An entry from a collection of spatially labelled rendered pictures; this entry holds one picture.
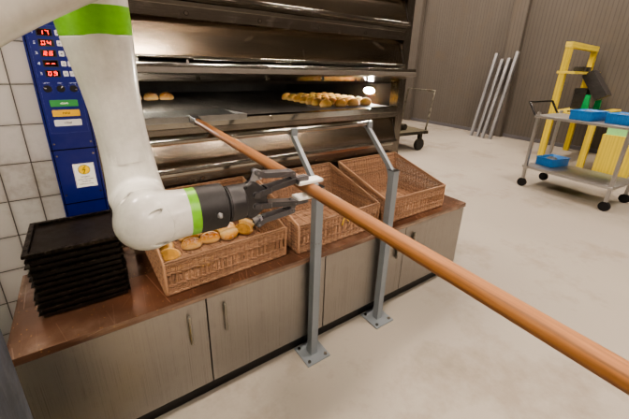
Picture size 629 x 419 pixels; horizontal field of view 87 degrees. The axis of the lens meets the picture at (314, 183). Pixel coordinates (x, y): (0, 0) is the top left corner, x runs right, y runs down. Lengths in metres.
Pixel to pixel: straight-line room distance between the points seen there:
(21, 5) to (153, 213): 0.32
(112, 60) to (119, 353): 1.10
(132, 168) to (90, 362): 0.93
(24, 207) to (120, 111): 1.15
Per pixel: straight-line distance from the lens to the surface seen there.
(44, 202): 1.79
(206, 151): 1.81
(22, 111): 1.70
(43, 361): 1.48
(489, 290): 0.51
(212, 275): 1.50
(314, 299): 1.72
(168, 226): 0.63
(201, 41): 1.76
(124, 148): 0.71
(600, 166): 6.76
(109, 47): 0.68
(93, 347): 1.48
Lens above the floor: 1.45
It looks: 20 degrees down
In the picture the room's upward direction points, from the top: 2 degrees clockwise
